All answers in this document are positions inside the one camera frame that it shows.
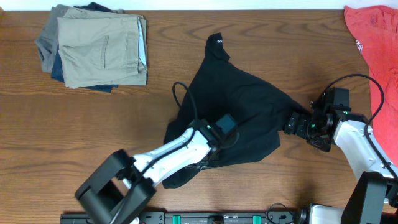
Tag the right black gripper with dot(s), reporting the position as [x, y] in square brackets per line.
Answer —
[304, 121]

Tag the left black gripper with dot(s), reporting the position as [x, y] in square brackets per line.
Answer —
[231, 137]

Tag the black t-shirt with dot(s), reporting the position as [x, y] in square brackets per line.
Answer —
[260, 109]

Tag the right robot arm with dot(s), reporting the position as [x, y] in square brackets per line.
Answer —
[375, 173]

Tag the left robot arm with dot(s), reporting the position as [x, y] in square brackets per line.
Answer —
[120, 188]

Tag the folded khaki pants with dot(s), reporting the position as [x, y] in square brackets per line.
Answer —
[102, 48]

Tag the folded grey garment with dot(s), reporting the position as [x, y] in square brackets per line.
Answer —
[47, 41]

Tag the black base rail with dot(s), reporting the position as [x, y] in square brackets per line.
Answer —
[274, 215]

